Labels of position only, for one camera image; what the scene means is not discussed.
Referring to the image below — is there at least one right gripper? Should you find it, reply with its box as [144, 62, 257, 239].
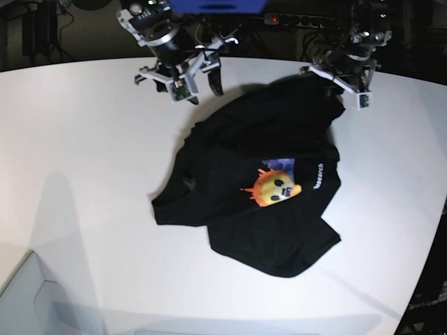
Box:
[146, 27, 224, 105]

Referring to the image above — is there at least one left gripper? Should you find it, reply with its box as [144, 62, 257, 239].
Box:
[314, 45, 374, 79]

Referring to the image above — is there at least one black t-shirt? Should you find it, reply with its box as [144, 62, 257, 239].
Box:
[152, 75, 344, 278]

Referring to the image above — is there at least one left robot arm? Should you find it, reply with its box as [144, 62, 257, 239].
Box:
[312, 1, 392, 77]

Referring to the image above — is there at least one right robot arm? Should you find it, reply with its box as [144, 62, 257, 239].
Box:
[117, 1, 228, 105]

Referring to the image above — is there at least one blue box overhead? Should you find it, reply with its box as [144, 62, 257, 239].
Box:
[169, 0, 268, 14]

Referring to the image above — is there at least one black power strip red switch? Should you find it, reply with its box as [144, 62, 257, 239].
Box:
[263, 13, 339, 29]

